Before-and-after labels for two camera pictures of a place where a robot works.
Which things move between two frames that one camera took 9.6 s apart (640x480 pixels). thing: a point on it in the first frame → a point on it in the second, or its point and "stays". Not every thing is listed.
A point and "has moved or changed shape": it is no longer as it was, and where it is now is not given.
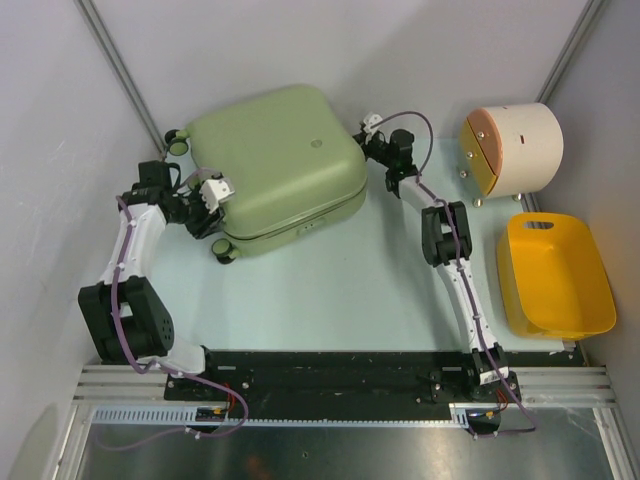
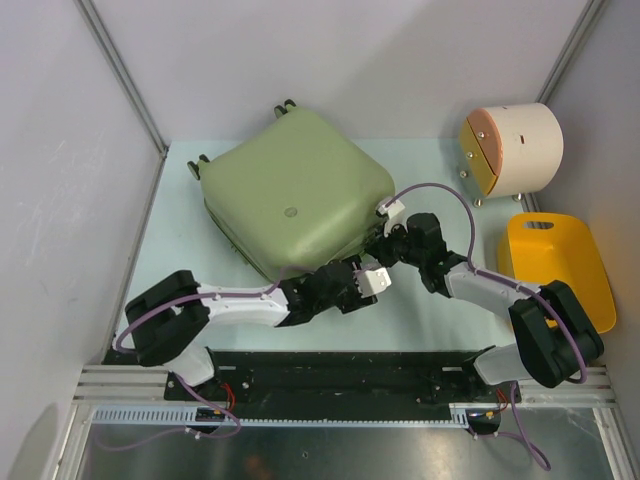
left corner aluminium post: [122, 72] stays
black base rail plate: [335, 385] stays
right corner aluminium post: [590, 10] stays
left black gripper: [207, 222] → [355, 299]
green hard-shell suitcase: [295, 164] has moved or changed shape
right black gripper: [365, 147] → [380, 246]
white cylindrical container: [511, 150] stays
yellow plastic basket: [552, 281] stays
